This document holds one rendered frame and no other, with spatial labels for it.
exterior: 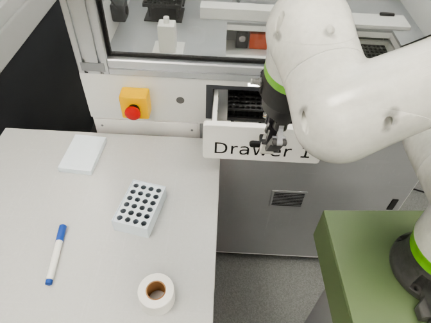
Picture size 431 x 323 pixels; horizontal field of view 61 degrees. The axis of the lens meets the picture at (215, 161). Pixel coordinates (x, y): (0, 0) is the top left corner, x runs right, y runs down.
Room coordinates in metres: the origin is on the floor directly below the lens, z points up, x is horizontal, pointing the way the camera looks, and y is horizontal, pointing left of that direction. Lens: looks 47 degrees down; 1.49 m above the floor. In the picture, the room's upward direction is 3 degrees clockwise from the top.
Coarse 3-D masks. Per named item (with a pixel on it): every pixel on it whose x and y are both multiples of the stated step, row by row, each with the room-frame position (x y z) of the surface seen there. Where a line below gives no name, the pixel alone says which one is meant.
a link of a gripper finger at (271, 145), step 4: (272, 140) 0.48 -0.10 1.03; (276, 140) 0.47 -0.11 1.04; (284, 140) 0.47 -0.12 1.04; (268, 144) 0.51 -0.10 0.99; (272, 144) 0.47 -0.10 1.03; (276, 144) 0.47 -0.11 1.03; (284, 144) 0.47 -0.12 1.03; (268, 148) 0.51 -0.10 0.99; (272, 148) 0.50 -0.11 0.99; (276, 148) 0.50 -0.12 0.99; (280, 148) 0.50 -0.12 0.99
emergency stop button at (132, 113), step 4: (128, 108) 0.71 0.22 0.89; (132, 108) 0.71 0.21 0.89; (136, 108) 0.72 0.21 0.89; (124, 112) 0.71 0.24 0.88; (128, 112) 0.71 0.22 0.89; (132, 112) 0.71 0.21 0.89; (136, 112) 0.71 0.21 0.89; (128, 116) 0.71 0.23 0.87; (132, 116) 0.71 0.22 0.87; (136, 116) 0.71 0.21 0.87
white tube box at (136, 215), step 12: (132, 192) 0.53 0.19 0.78; (144, 192) 0.53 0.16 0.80; (156, 192) 0.53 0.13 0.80; (120, 204) 0.49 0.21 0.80; (132, 204) 0.49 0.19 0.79; (144, 204) 0.49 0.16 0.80; (156, 204) 0.49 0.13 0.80; (120, 216) 0.46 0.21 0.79; (132, 216) 0.46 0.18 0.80; (144, 216) 0.46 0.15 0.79; (156, 216) 0.48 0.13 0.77; (120, 228) 0.44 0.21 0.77; (132, 228) 0.43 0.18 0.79; (144, 228) 0.43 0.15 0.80
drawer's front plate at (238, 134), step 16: (208, 128) 0.63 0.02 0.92; (224, 128) 0.63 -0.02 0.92; (240, 128) 0.63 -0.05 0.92; (256, 128) 0.63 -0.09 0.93; (288, 128) 0.63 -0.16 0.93; (208, 144) 0.63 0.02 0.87; (240, 144) 0.63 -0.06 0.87; (288, 144) 0.63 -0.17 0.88; (272, 160) 0.63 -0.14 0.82; (288, 160) 0.63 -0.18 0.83; (304, 160) 0.63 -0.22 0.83
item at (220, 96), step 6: (216, 90) 0.81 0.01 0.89; (222, 90) 0.89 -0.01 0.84; (216, 96) 0.78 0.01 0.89; (222, 96) 0.86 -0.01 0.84; (216, 102) 0.76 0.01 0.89; (222, 102) 0.83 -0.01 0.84; (216, 108) 0.73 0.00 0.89; (222, 108) 0.80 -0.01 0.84; (216, 114) 0.71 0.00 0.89; (222, 114) 0.78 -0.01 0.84; (216, 120) 0.68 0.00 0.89; (222, 120) 0.75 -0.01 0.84; (228, 120) 0.75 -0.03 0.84; (234, 120) 0.75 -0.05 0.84
